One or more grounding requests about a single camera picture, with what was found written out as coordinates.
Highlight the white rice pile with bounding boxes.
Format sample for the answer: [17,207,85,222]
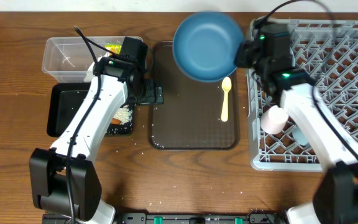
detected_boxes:
[113,108,132,124]

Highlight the yellow plastic spoon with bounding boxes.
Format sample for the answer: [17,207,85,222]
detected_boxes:
[221,77,232,122]

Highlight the dark blue plate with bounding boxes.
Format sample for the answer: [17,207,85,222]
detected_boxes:
[172,11,244,83]

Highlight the orange carrot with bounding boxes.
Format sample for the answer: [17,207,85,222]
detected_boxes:
[111,118,122,125]

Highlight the green snack wrapper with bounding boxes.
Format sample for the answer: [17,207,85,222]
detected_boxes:
[105,44,122,54]

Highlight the pink cup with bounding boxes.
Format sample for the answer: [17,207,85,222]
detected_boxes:
[260,105,289,134]

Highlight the light blue cup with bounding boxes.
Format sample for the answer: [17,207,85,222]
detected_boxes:
[292,127,309,146]

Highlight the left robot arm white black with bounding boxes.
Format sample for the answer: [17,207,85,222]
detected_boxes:
[29,37,163,224]

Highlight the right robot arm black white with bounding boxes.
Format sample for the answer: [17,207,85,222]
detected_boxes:
[234,15,358,223]

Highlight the grey dishwasher rack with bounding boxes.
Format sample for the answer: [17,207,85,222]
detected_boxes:
[246,19,358,172]

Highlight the brown serving tray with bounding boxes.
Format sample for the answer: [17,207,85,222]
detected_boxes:
[148,41,239,150]

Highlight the black tray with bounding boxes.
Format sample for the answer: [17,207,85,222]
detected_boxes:
[47,83,135,137]

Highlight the clear plastic bin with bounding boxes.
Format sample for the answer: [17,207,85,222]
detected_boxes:
[42,36,125,83]

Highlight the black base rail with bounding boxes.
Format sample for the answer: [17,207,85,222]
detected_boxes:
[41,207,288,224]

